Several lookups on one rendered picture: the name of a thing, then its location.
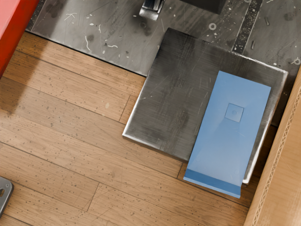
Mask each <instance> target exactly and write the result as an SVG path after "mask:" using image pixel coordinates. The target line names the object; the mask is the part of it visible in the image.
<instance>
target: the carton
mask: <svg viewBox="0 0 301 226"><path fill-rule="evenodd" d="M243 226H301V65H300V67H299V70H298V73H297V76H296V79H295V81H294V84H293V87H292V90H291V92H290V95H289V98H288V101H287V104H286V106H285V109H284V112H283V115H282V118H281V120H280V123H279V126H278V129H277V132H276V135H275V137H274V140H273V143H272V146H271V149H270V151H269V154H268V157H267V160H266V163H265V165H264V168H263V171H262V174H261V177H260V180H259V182H258V185H257V188H256V191H255V194H254V196H253V199H252V202H251V205H250V208H249V210H248V213H247V216H246V219H245V222H244V225H243Z"/></svg>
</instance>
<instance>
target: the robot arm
mask: <svg viewBox="0 0 301 226"><path fill-rule="evenodd" d="M3 190H4V194H3V196H2V197H1V196H0V218H1V216H2V214H3V212H4V210H5V207H6V205H7V203H8V201H9V199H10V197H11V195H12V192H13V190H14V186H13V184H12V182H10V181H9V180H7V179H4V178H2V177H0V195H1V193H2V191H3Z"/></svg>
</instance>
